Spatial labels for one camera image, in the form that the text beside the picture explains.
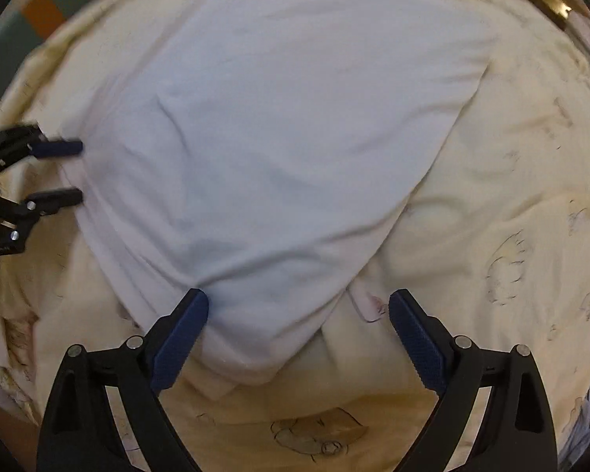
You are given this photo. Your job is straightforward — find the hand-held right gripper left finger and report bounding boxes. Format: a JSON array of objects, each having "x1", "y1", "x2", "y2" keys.
[{"x1": 37, "y1": 289, "x2": 210, "y2": 472}]

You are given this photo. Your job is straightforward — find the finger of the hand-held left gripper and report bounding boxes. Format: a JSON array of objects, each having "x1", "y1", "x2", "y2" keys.
[
  {"x1": 0, "y1": 188, "x2": 83, "y2": 239},
  {"x1": 0, "y1": 125, "x2": 84, "y2": 168}
]

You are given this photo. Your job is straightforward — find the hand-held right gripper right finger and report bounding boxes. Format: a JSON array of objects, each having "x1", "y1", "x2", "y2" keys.
[{"x1": 388, "y1": 289, "x2": 556, "y2": 472}]

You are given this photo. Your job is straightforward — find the white printed t-shirt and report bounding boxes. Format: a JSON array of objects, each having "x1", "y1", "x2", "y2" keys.
[{"x1": 61, "y1": 0, "x2": 500, "y2": 400}]

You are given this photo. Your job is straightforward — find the yellow bear-print duvet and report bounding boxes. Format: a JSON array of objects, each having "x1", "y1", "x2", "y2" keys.
[{"x1": 0, "y1": 0, "x2": 590, "y2": 472}]

